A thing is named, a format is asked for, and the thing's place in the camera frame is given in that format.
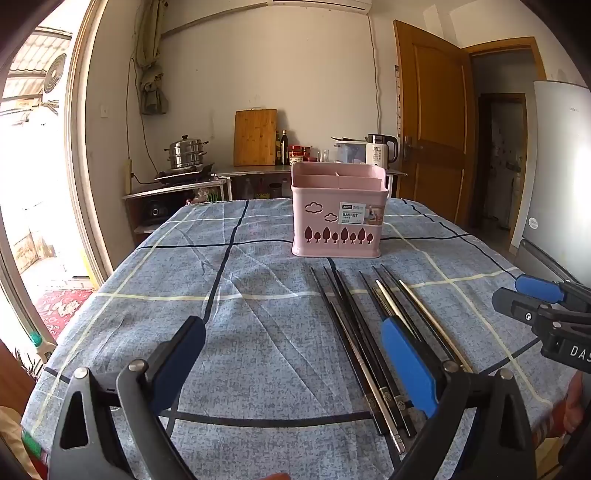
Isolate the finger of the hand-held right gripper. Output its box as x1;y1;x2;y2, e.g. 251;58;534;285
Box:
492;287;591;326
516;273;591;304

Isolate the bunch of dark chopsticks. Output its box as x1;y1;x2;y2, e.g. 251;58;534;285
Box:
309;263;458;455

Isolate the wooden cutting board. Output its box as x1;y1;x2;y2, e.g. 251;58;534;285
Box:
233;109;279;167

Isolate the red patterned rug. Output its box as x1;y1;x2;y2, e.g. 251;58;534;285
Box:
34;287;100;345

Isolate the metal door handle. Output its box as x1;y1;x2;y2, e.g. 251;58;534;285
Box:
399;135;426;162

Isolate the brown wooden door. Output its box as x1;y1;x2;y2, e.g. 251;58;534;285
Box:
393;19;476;228

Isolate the white side shelf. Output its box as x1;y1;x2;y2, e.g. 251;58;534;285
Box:
122;177;232;250

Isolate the outdoor air conditioner unit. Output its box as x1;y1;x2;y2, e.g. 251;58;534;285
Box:
41;52;68;96

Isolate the steel kitchen table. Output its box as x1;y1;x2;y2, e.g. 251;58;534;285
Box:
214;161;408;202

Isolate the tied beige curtain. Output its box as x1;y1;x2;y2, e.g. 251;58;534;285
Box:
135;0;170;116

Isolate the white electric kettle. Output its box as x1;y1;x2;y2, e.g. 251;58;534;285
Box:
366;133;400;172

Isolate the white air conditioner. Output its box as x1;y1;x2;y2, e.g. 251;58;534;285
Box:
270;0;373;14

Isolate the blue plaid tablecloth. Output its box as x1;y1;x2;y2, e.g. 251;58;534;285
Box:
21;198;573;480

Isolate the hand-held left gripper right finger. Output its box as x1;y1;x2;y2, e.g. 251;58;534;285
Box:
379;318;539;480

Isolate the steel steamer pot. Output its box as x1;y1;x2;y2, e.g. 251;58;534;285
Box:
163;135;210;171

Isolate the black induction cooktop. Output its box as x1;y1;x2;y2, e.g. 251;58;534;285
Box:
153;162;216;182

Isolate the grey refrigerator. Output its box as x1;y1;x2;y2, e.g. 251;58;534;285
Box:
510;80;591;288

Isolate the wooden door frame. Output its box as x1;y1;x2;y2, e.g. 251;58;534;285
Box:
468;36;548;253

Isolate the clear plastic pitcher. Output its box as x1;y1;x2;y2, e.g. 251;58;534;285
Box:
331;137;369;165

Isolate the white sliding door frame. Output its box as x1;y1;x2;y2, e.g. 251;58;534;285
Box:
66;0;119;289

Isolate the beige wooden chopstick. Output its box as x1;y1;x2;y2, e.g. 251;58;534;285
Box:
375;279;420;346
398;279;474;374

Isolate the pink utensil basket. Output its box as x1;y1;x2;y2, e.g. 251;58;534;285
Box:
291;161;387;258

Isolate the person's right hand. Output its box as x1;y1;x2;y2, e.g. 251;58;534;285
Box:
562;369;591;437

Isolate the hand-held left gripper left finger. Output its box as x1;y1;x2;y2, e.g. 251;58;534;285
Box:
48;315;206;480

